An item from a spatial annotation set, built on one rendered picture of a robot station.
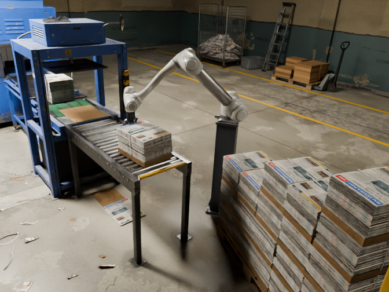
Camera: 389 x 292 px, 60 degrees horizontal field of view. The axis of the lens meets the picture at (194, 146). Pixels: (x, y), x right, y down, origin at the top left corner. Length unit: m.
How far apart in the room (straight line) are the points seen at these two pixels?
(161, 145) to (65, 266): 1.26
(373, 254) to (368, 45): 7.64
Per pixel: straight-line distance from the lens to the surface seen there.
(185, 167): 2.80
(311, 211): 1.99
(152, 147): 2.64
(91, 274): 2.98
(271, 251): 2.44
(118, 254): 3.11
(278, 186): 2.23
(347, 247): 1.85
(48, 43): 3.53
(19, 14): 5.72
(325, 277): 2.06
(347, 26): 9.42
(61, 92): 4.33
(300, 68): 8.81
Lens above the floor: 2.10
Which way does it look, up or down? 25 degrees down
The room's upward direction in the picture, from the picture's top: 3 degrees clockwise
